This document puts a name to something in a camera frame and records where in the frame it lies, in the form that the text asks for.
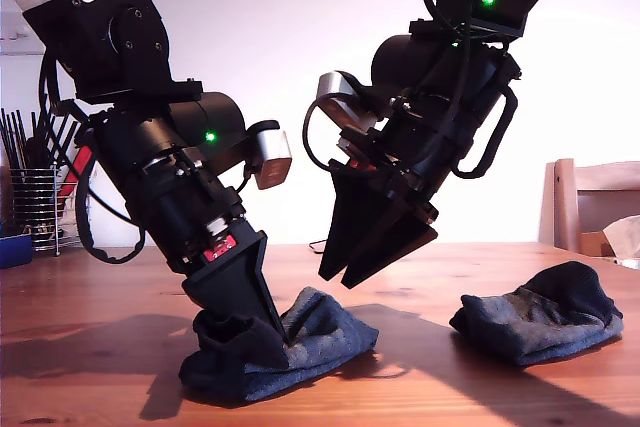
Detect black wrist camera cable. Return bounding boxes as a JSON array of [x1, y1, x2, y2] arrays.
[[302, 95, 354, 184]]

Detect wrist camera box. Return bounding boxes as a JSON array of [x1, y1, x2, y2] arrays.
[[247, 120, 294, 192], [316, 70, 380, 134]]

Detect blue box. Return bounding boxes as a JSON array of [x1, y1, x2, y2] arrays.
[[0, 234, 32, 269]]

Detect white tissue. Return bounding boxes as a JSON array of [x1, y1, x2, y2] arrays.
[[599, 215, 640, 261]]

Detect grey sock dark cuff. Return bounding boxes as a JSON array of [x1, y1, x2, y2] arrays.
[[448, 260, 625, 367], [178, 286, 380, 408]]

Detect brown cardboard box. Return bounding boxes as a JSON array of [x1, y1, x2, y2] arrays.
[[574, 230, 614, 257]]

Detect round metal utensil holder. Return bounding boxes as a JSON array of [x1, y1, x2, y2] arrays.
[[5, 166, 60, 252]]

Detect wooden chair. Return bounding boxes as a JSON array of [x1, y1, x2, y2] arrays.
[[537, 159, 640, 258]]

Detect black chopstick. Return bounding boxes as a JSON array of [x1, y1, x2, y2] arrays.
[[47, 114, 71, 168], [30, 111, 45, 148], [14, 109, 29, 172], [53, 120, 79, 171], [39, 111, 55, 153], [0, 108, 17, 173]]

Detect white light switch plate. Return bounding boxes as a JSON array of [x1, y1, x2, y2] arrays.
[[0, 26, 46, 56]]

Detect red package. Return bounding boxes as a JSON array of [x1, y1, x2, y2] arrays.
[[58, 144, 95, 201]]

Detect chrome wire rack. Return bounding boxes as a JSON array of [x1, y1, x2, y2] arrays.
[[53, 174, 92, 257]]

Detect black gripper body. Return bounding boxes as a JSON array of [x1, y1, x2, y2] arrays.
[[126, 165, 267, 284], [328, 100, 495, 227]]

